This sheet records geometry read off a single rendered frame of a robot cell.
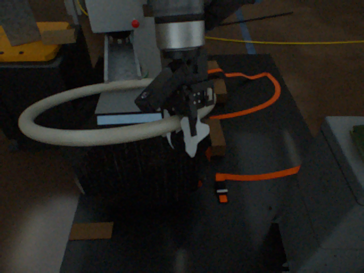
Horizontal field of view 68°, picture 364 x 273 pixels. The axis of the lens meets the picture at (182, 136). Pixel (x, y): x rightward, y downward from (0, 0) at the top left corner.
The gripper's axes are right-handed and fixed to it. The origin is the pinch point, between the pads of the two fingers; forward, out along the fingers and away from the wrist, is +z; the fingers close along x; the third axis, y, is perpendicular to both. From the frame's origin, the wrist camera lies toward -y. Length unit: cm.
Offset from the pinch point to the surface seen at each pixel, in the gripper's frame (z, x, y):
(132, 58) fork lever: -12, 58, 24
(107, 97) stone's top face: 8, 82, 22
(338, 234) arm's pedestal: 58, -14, 65
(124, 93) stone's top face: 7, 79, 29
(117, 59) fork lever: -12, 61, 19
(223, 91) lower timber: 39, 125, 153
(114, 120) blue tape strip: 15, 70, 17
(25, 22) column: -29, 161, 12
